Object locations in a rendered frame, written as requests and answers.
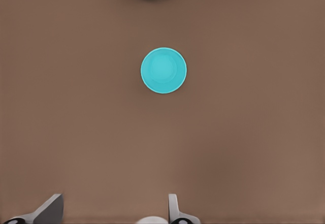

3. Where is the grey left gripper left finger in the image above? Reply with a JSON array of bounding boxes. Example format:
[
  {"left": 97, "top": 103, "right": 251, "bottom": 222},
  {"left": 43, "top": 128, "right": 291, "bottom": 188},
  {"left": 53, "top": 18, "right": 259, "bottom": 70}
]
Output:
[{"left": 1, "top": 193, "right": 64, "bottom": 224}]

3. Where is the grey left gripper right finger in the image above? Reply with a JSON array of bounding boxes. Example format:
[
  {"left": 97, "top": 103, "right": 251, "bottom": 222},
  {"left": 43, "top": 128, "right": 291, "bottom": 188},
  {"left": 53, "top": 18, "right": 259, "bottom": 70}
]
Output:
[{"left": 168, "top": 193, "right": 201, "bottom": 224}]

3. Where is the blue bowl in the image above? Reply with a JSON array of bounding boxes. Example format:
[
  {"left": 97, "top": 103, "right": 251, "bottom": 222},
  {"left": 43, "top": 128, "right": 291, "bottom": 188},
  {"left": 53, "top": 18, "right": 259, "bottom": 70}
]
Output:
[{"left": 140, "top": 47, "right": 188, "bottom": 94}]

